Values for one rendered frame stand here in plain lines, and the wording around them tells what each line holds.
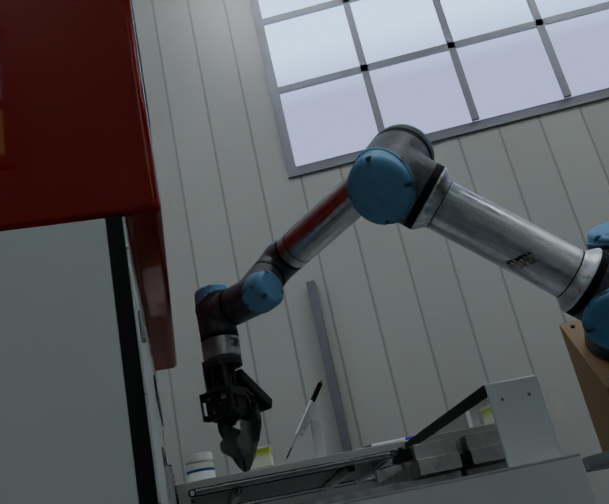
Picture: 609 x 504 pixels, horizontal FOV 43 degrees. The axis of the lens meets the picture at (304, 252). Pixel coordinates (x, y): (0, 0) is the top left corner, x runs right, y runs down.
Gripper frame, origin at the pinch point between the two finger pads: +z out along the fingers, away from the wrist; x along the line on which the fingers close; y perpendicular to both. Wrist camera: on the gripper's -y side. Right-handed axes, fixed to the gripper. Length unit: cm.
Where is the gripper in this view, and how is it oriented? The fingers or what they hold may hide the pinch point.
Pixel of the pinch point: (247, 464)
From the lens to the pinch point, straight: 152.7
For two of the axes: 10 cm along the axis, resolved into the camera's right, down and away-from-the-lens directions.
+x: 8.6, -3.4, -3.7
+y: -4.6, -2.4, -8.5
